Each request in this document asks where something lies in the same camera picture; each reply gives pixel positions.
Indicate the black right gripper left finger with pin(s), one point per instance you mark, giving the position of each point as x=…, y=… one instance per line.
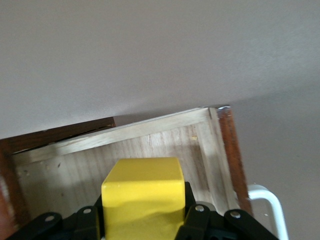
x=82, y=225

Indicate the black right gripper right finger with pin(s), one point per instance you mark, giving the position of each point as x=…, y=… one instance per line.
x=212, y=225

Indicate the yellow block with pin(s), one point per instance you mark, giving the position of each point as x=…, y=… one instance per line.
x=142, y=190

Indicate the dark wooden drawer cabinet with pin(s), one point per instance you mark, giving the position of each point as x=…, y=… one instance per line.
x=62, y=131

